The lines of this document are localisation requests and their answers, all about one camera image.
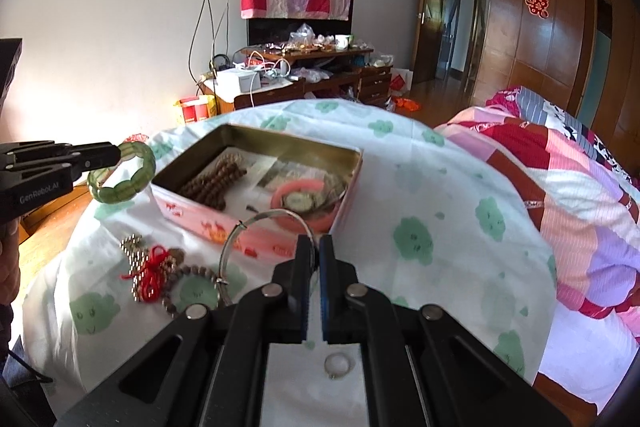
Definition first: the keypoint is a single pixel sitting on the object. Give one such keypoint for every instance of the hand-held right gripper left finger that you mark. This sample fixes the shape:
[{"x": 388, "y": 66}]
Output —
[{"x": 302, "y": 292}]

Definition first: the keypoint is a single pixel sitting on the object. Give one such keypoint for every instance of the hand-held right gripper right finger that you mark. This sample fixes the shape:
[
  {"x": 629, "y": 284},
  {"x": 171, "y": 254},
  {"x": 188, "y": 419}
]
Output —
[{"x": 327, "y": 292}]

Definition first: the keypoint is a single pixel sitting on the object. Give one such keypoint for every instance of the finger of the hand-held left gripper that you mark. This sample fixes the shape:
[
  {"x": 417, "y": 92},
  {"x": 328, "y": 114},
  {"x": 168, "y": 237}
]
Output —
[
  {"x": 75, "y": 168},
  {"x": 75, "y": 150}
]

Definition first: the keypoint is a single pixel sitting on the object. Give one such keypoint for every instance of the green jade bangle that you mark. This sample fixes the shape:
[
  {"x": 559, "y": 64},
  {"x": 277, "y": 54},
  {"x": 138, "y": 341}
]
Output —
[{"x": 140, "y": 179}]

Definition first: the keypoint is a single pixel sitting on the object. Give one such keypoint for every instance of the pink bangle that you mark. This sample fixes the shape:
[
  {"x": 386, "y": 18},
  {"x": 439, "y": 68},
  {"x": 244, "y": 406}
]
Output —
[{"x": 280, "y": 219}]

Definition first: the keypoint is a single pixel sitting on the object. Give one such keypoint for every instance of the thin silver bangle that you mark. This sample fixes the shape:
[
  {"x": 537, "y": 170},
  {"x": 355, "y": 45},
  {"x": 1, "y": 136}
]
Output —
[{"x": 235, "y": 237}]

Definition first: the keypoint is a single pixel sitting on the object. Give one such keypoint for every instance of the pink tin box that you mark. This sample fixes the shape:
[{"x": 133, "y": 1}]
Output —
[{"x": 200, "y": 217}]

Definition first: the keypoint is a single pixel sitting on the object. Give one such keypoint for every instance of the person's left hand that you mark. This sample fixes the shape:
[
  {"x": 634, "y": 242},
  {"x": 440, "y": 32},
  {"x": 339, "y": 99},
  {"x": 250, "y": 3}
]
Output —
[{"x": 7, "y": 262}]

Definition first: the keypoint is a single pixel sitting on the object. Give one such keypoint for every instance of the bin with red liner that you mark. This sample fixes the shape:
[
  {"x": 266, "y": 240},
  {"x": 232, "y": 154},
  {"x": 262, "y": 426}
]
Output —
[{"x": 135, "y": 139}]

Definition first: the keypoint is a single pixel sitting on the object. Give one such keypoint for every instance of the printed paper leaflet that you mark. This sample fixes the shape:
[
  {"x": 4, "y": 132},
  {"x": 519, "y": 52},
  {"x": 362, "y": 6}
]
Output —
[{"x": 270, "y": 174}]

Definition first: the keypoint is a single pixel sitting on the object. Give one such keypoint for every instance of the red and yellow bag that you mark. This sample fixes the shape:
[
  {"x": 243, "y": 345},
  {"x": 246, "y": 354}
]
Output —
[{"x": 195, "y": 109}]

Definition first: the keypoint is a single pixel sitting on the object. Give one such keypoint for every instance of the green cloud print tablecloth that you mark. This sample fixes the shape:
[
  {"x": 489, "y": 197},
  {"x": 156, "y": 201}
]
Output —
[{"x": 440, "y": 187}]

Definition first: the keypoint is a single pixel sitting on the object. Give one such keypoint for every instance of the dark blue clothing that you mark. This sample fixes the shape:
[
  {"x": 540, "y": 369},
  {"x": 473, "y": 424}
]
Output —
[{"x": 20, "y": 357}]

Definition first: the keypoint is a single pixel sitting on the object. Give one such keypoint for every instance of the white cardboard box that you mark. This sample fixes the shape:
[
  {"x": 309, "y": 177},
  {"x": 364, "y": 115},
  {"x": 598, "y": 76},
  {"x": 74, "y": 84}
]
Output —
[{"x": 237, "y": 82}]

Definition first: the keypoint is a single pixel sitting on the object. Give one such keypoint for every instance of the orange plastic bag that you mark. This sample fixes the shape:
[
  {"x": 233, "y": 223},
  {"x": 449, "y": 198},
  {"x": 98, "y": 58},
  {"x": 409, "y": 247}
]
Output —
[{"x": 407, "y": 104}]

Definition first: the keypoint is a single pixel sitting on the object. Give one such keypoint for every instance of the wooden television cabinet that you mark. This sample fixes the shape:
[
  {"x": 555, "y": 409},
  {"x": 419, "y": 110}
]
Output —
[{"x": 370, "y": 82}]

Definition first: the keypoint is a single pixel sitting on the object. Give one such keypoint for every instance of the white and red paper bag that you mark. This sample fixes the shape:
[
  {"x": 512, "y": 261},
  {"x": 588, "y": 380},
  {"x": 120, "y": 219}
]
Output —
[{"x": 401, "y": 83}]

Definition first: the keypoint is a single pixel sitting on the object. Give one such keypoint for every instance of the black television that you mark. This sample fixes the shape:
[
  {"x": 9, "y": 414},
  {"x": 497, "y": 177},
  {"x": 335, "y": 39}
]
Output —
[{"x": 270, "y": 32}]

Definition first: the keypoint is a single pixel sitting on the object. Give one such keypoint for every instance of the white mug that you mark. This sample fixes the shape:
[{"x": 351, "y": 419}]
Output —
[{"x": 343, "y": 43}]

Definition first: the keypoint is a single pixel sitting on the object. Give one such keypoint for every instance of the clear bag of snacks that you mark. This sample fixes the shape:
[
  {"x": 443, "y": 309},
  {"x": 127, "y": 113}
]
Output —
[{"x": 302, "y": 36}]

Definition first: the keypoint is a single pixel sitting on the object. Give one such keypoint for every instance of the patchwork quilt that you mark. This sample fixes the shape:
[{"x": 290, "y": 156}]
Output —
[{"x": 575, "y": 187}]

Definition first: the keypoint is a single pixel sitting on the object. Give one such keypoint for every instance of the white bed sheet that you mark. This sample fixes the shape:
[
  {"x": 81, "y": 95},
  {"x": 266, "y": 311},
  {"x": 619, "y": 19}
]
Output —
[{"x": 595, "y": 357}]

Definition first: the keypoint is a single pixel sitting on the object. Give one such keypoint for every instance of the wooden door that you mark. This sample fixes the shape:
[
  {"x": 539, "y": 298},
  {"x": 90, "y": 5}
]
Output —
[{"x": 425, "y": 22}]

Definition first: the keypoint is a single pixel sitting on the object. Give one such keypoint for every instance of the wooden wardrobe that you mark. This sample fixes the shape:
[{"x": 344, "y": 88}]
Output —
[{"x": 555, "y": 57}]

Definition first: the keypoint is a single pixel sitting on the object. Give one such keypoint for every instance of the red paper decal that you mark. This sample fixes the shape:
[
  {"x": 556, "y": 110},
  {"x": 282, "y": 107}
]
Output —
[{"x": 536, "y": 4}]

